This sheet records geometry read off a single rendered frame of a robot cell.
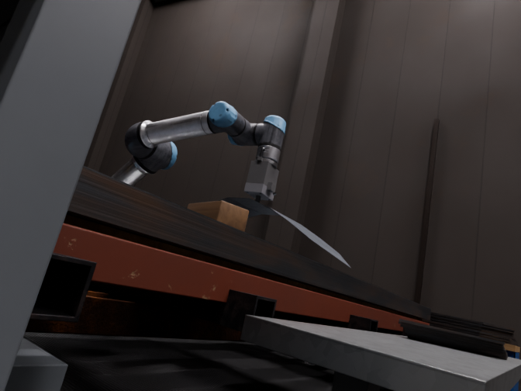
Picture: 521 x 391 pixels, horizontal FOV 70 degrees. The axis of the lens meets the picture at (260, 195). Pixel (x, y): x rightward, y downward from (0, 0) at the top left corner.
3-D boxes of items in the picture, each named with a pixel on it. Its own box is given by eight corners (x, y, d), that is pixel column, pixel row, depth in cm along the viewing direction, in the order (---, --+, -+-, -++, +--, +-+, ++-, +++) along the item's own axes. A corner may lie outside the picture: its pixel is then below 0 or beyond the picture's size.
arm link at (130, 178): (54, 208, 152) (150, 122, 140) (85, 215, 165) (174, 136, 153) (61, 232, 147) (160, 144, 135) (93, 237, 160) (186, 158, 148)
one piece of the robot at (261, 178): (278, 149, 115) (267, 200, 111) (289, 160, 122) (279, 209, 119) (251, 149, 120) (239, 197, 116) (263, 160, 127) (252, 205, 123)
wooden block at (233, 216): (243, 238, 64) (250, 210, 65) (214, 229, 60) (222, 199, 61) (208, 237, 73) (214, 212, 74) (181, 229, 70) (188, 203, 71)
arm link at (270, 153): (284, 154, 124) (274, 143, 117) (281, 167, 123) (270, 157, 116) (263, 153, 127) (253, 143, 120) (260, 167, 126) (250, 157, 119)
